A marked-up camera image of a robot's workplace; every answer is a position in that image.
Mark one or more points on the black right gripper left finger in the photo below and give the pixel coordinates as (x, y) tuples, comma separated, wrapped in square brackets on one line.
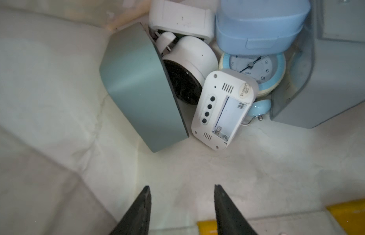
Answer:
[(137, 218)]

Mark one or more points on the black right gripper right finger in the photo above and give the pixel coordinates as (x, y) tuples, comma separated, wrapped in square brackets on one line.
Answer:
[(229, 219)]

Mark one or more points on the white canvas bag yellow handles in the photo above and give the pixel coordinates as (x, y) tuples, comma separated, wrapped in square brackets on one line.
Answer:
[(71, 163)]

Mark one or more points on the small white digital clock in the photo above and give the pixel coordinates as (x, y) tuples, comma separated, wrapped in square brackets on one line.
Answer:
[(225, 100)]

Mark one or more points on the green grey curved clock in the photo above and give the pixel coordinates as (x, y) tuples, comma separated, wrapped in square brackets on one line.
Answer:
[(136, 78)]

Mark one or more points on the blue round twin-bell clock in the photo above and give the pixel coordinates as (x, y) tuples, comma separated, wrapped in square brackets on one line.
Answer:
[(267, 70)]

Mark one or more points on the white round clock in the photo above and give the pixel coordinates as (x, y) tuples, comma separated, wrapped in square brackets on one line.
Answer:
[(188, 63)]

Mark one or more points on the grey blue square clock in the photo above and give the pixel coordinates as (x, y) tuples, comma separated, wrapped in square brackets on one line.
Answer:
[(325, 66)]

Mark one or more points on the white rectangular clock back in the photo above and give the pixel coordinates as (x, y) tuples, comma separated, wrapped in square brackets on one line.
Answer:
[(181, 20)]

